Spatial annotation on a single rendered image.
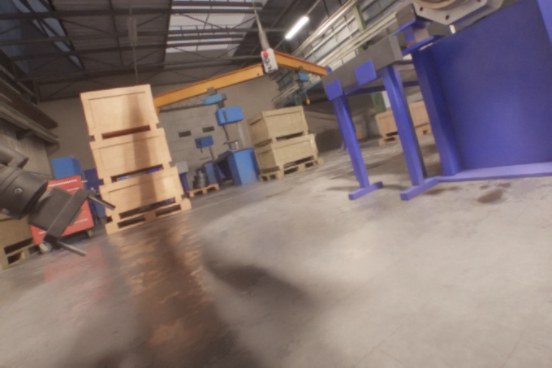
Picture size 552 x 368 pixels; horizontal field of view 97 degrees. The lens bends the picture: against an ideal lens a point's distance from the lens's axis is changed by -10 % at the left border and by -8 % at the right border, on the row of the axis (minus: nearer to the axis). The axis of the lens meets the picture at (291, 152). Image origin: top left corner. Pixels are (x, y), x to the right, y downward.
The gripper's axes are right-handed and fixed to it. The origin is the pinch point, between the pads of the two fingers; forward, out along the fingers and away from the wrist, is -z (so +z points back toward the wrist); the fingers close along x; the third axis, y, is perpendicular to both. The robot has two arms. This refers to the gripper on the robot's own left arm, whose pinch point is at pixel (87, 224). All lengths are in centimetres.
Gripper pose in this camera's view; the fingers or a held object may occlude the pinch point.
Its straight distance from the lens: 71.4
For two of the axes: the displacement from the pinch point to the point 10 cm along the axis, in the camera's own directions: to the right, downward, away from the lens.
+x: 2.7, -8.0, 5.4
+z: -7.3, -5.3, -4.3
